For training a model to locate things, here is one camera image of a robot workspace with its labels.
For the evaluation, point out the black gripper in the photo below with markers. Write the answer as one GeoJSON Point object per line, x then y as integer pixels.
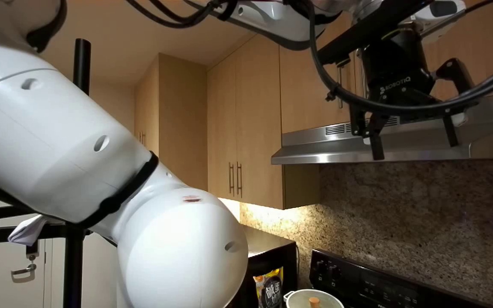
{"type": "Point", "coordinates": [396, 68]}

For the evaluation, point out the cabinet door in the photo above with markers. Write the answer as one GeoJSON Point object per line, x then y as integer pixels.
{"type": "Point", "coordinates": [468, 40]}
{"type": "Point", "coordinates": [304, 97]}

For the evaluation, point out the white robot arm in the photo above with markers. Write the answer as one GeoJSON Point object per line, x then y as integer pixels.
{"type": "Point", "coordinates": [64, 157]}

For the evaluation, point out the stainless steel range hood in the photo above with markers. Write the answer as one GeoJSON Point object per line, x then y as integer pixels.
{"type": "Point", "coordinates": [415, 141]}

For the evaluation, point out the black microwave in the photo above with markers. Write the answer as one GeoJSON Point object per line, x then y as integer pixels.
{"type": "Point", "coordinates": [266, 253]}

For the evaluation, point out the tall wooden wall cabinets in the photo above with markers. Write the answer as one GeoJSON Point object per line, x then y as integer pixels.
{"type": "Point", "coordinates": [220, 128]}

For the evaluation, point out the black metal stand frame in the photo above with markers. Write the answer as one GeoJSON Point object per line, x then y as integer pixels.
{"type": "Point", "coordinates": [71, 234]}

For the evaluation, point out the white door with handle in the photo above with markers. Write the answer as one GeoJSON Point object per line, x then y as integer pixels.
{"type": "Point", "coordinates": [40, 283]}

